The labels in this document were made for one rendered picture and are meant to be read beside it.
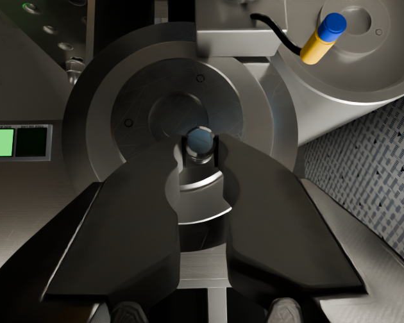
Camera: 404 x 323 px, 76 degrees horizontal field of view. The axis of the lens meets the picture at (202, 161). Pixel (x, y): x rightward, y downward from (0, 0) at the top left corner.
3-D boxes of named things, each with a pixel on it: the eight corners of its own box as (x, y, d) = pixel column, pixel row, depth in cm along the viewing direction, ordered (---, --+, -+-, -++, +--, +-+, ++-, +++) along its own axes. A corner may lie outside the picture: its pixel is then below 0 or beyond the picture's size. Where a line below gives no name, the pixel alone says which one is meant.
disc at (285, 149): (250, -7, 17) (335, 204, 16) (249, -1, 18) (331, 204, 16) (34, 58, 17) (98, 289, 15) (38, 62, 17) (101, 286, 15)
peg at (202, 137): (219, 129, 11) (211, 160, 11) (215, 142, 14) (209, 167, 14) (188, 122, 11) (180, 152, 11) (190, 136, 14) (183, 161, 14)
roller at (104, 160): (236, 18, 17) (303, 186, 15) (213, 125, 42) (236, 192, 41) (63, 71, 16) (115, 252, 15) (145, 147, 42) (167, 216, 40)
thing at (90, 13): (101, -145, 19) (91, 91, 17) (153, 41, 43) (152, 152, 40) (93, -145, 19) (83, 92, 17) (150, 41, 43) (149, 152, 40)
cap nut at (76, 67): (81, 59, 49) (79, 81, 49) (88, 68, 53) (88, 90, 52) (61, 59, 49) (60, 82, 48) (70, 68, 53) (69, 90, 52)
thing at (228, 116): (197, 32, 15) (274, 139, 14) (197, 51, 17) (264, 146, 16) (83, 100, 14) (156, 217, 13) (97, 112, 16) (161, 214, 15)
